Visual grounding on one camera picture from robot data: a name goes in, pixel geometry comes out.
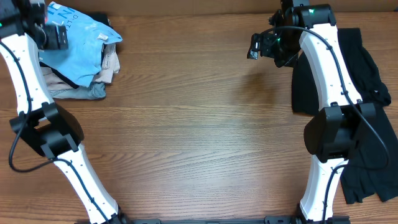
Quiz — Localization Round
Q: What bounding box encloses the light blue t-shirt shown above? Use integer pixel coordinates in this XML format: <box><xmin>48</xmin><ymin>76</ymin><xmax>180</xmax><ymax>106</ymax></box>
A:
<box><xmin>39</xmin><ymin>1</ymin><xmax>123</xmax><ymax>88</ymax></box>

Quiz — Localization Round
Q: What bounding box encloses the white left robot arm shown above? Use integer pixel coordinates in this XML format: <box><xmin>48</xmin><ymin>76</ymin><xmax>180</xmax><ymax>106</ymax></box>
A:
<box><xmin>1</xmin><ymin>0</ymin><xmax>130</xmax><ymax>224</ymax></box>

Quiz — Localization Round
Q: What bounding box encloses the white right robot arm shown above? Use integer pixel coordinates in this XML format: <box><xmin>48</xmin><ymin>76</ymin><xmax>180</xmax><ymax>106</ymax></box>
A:
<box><xmin>248</xmin><ymin>1</ymin><xmax>376</xmax><ymax>223</ymax></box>

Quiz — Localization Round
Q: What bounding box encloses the black folded garment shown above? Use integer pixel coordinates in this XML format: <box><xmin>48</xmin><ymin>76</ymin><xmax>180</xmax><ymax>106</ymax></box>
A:
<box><xmin>39</xmin><ymin>11</ymin><xmax>111</xmax><ymax>90</ymax></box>

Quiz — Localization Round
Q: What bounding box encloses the beige folded garment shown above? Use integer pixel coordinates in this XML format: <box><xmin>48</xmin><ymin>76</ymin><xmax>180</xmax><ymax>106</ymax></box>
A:
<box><xmin>40</xmin><ymin>44</ymin><xmax>120</xmax><ymax>91</ymax></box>

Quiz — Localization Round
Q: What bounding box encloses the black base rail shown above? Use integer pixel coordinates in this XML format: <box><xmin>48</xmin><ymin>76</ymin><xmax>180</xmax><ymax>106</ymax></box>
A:
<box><xmin>131</xmin><ymin>216</ymin><xmax>302</xmax><ymax>224</ymax></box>

